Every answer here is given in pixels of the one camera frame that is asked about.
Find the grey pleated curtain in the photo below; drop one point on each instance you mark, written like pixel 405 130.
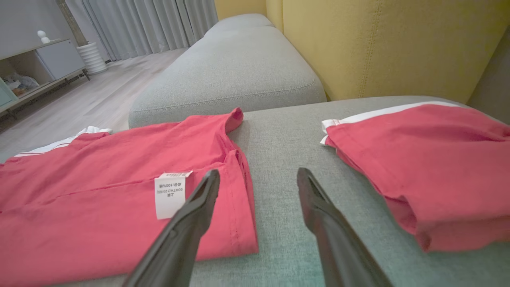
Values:
pixel 151 24

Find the white ribbed floor vase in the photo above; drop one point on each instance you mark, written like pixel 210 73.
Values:
pixel 92 57

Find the red sleeveless jersey white trim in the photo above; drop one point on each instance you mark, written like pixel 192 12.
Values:
pixel 99 207

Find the small grey sofa seat cushion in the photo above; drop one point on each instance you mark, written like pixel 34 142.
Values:
pixel 239 67

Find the red shorts white side stripe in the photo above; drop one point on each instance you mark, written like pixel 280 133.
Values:
pixel 430 167

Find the clutter pile on cabinet shelf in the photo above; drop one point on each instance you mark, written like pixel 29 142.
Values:
pixel 22 83

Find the large grey sofa seat cushion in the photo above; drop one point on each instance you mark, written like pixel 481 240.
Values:
pixel 287 151

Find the yellow sofa back cushion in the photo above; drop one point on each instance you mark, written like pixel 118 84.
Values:
pixel 243 7
pixel 398 44

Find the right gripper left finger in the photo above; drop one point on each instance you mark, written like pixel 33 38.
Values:
pixel 179 239

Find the low grey tv cabinet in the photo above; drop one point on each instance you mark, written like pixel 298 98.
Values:
pixel 55 59

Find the small white figurine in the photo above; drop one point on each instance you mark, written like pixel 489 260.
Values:
pixel 43 37

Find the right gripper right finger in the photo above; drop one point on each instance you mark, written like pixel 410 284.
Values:
pixel 338 247

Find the brown vertical pole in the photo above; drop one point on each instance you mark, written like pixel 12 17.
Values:
pixel 71 22

